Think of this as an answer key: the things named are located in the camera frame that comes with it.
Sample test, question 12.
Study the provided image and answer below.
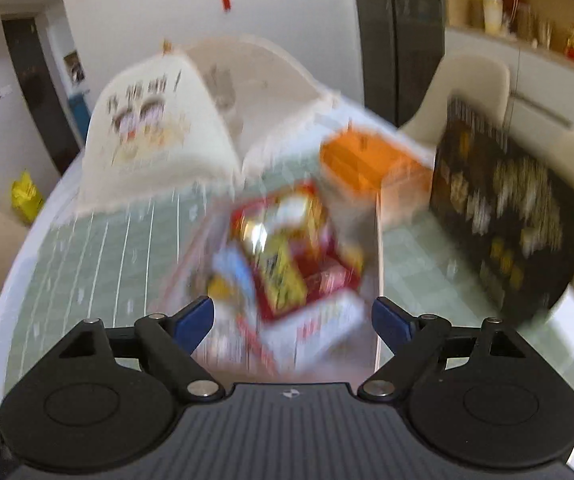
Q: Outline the pink storage box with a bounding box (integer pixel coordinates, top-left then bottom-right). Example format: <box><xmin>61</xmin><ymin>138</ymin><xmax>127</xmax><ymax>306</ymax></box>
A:
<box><xmin>154</xmin><ymin>180</ymin><xmax>385</xmax><ymax>376</ymax></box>

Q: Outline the cream cabinet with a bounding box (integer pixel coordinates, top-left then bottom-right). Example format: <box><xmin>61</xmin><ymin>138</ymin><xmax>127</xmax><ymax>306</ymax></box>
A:
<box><xmin>444</xmin><ymin>0</ymin><xmax>574</xmax><ymax>161</ymax></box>

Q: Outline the small wall picture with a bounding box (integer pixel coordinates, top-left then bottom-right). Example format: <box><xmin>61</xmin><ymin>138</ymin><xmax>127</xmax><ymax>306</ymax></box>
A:
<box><xmin>64</xmin><ymin>50</ymin><xmax>86</xmax><ymax>84</ymax></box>

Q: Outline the red snack packet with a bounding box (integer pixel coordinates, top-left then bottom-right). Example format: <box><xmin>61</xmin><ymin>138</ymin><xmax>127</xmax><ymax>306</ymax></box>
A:
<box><xmin>229</xmin><ymin>182</ymin><xmax>363</xmax><ymax>321</ymax></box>

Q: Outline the blue and white snack packet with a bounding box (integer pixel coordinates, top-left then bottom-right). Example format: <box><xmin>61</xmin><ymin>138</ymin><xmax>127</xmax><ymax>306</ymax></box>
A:
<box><xmin>209</xmin><ymin>247</ymin><xmax>258</xmax><ymax>311</ymax></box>

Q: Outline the dark door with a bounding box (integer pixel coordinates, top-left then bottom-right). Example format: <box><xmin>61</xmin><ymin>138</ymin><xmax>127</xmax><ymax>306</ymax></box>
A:
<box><xmin>2</xmin><ymin>16</ymin><xmax>80</xmax><ymax>176</ymax></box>

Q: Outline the white chair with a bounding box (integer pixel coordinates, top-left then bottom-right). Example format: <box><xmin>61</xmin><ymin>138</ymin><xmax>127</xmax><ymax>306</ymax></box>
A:
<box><xmin>182</xmin><ymin>35</ymin><xmax>338</xmax><ymax>161</ymax></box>

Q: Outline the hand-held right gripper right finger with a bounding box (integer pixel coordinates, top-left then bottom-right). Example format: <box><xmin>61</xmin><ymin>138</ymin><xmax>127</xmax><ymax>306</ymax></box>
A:
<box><xmin>357</xmin><ymin>296</ymin><xmax>528</xmax><ymax>401</ymax></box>

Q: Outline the green grid tablecloth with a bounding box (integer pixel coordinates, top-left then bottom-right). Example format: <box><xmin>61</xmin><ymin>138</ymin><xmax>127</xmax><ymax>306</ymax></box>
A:
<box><xmin>4</xmin><ymin>155</ymin><xmax>574</xmax><ymax>401</ymax></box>

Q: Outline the white and orange snack packet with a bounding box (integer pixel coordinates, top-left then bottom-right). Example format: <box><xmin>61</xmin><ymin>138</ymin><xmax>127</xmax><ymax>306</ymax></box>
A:
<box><xmin>237</xmin><ymin>290</ymin><xmax>368</xmax><ymax>376</ymax></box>

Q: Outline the blue upright object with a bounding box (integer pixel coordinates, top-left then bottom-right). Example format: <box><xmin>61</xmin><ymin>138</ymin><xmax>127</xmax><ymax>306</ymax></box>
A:
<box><xmin>69</xmin><ymin>90</ymin><xmax>91</xmax><ymax>133</ymax></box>

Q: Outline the gold snack packet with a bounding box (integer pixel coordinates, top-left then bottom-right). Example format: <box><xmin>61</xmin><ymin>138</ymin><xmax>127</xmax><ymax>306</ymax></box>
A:
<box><xmin>207</xmin><ymin>275</ymin><xmax>238</xmax><ymax>306</ymax></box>

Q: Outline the cream cloth bag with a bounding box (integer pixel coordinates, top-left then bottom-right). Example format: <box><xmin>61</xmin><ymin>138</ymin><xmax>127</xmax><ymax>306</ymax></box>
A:
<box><xmin>79</xmin><ymin>52</ymin><xmax>348</xmax><ymax>216</ymax></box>

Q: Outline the dark refrigerator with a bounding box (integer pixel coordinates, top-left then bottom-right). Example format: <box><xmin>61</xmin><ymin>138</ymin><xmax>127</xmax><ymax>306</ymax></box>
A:
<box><xmin>352</xmin><ymin>0</ymin><xmax>448</xmax><ymax>128</ymax></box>

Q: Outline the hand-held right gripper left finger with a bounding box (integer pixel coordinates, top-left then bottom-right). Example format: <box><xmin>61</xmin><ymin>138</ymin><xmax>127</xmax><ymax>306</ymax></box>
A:
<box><xmin>57</xmin><ymin>296</ymin><xmax>225</xmax><ymax>402</ymax></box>

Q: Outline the black printed gift bag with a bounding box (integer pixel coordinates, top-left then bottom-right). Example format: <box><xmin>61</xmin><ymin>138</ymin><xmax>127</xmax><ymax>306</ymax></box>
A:
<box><xmin>429</xmin><ymin>95</ymin><xmax>574</xmax><ymax>326</ymax></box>

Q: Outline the yellow bag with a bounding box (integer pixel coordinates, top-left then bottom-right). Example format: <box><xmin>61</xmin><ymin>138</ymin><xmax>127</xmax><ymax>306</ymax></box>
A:
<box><xmin>11</xmin><ymin>170</ymin><xmax>45</xmax><ymax>223</ymax></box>

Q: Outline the orange box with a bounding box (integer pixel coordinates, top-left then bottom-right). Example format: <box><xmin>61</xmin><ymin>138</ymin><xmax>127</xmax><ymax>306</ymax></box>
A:
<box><xmin>319</xmin><ymin>127</ymin><xmax>435</xmax><ymax>231</ymax></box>

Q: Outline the yellow lidded jar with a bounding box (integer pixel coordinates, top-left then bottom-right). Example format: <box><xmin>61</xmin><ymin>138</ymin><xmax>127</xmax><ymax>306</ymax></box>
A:
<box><xmin>480</xmin><ymin>0</ymin><xmax>505</xmax><ymax>36</ymax></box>

